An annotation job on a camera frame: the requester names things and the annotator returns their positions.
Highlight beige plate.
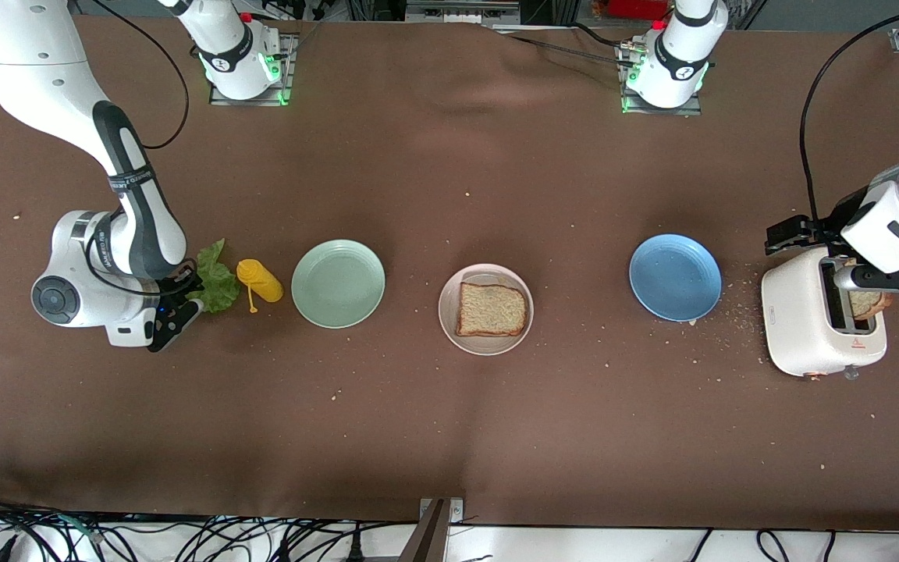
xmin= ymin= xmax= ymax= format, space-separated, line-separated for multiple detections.
xmin=439 ymin=264 xmax=535 ymax=357

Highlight blue plate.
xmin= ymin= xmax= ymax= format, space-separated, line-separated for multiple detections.
xmin=628 ymin=234 xmax=723 ymax=322

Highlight green lettuce leaf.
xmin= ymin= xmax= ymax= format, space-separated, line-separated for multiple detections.
xmin=196 ymin=239 xmax=242 ymax=315

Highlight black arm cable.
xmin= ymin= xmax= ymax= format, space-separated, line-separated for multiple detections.
xmin=87 ymin=0 xmax=190 ymax=299
xmin=798 ymin=4 xmax=899 ymax=223

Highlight red box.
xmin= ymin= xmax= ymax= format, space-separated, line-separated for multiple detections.
xmin=606 ymin=0 xmax=670 ymax=20

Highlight mint green plate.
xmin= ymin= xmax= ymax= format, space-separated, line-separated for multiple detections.
xmin=291 ymin=239 xmax=386 ymax=329

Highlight tangled black cable bundle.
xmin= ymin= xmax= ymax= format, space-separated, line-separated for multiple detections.
xmin=0 ymin=492 xmax=419 ymax=562

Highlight yellow squeeze bottle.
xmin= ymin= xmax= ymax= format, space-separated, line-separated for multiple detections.
xmin=236 ymin=259 xmax=285 ymax=314

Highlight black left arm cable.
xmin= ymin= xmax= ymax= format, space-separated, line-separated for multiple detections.
xmin=798 ymin=4 xmax=899 ymax=223

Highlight brown bread slice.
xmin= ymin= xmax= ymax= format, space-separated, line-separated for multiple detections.
xmin=847 ymin=289 xmax=894 ymax=319
xmin=455 ymin=282 xmax=529 ymax=338

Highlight black base cable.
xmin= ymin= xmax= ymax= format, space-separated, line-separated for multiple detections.
xmin=489 ymin=22 xmax=638 ymax=67

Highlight white toaster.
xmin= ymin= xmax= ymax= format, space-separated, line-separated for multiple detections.
xmin=760 ymin=247 xmax=889 ymax=381

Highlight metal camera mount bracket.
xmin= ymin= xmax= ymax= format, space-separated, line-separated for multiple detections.
xmin=399 ymin=497 xmax=466 ymax=562

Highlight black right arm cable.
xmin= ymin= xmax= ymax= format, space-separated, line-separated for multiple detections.
xmin=87 ymin=0 xmax=190 ymax=299

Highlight brown tablecloth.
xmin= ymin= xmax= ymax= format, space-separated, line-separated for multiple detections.
xmin=0 ymin=12 xmax=899 ymax=532

